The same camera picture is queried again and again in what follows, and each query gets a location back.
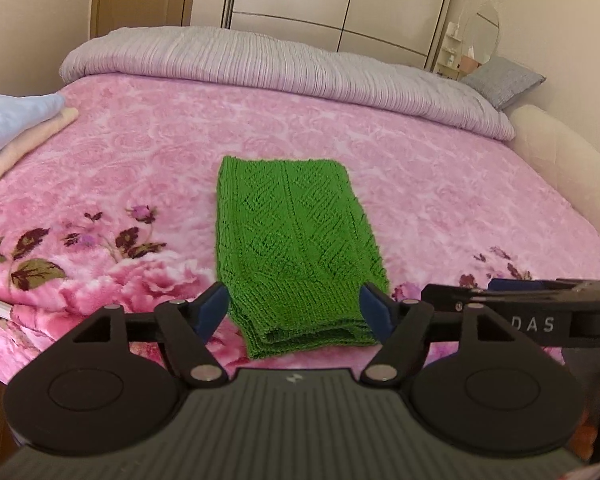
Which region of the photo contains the white wardrobe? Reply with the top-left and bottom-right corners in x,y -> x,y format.
222,0 -> 461,71

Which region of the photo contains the white dressing table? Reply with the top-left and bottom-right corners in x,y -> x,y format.
432,20 -> 481,81

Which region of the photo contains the grey cushion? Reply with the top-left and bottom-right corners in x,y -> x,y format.
460,56 -> 547,111

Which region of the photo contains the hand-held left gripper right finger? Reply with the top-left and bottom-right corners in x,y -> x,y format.
358,282 -> 511,386

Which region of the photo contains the folded light blue garment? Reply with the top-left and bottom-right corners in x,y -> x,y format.
0,92 -> 67,157

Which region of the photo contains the oval mirror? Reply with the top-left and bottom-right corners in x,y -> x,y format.
462,2 -> 501,66

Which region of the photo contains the striped lilac duvet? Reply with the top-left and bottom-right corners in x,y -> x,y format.
60,26 -> 516,142

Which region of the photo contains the green knitted sweater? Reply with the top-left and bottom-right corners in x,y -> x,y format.
215,156 -> 393,361

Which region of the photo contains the folded beige garment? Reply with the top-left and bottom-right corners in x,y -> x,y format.
0,106 -> 80,184

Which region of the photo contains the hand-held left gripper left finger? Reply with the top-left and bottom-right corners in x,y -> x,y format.
72,281 -> 229,387

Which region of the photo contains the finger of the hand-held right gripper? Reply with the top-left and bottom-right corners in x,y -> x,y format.
422,284 -> 576,313
487,278 -> 583,293

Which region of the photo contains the pink floral blanket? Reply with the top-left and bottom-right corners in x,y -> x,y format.
0,72 -> 600,386

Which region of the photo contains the white quilted headboard cushion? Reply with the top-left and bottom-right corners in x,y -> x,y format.
507,105 -> 600,256

